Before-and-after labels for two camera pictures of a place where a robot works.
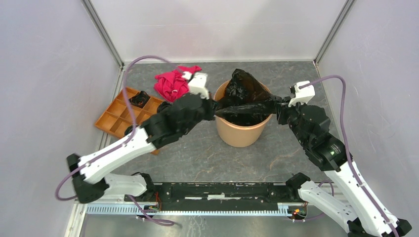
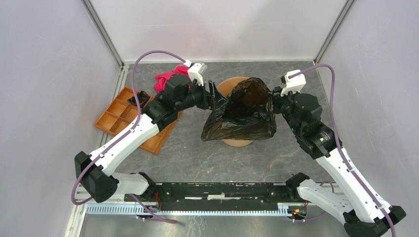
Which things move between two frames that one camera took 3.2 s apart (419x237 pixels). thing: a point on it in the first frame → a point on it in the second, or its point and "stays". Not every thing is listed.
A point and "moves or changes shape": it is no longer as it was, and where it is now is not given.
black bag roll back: [141, 100] stays
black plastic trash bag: [246, 101] moves or changes shape
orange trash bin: [238, 136] → [226, 86]
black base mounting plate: [217, 195] stays
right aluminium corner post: [348, 4] stays
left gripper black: [210, 104] → [208, 98]
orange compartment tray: [114, 119] stays
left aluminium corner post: [94, 16] stays
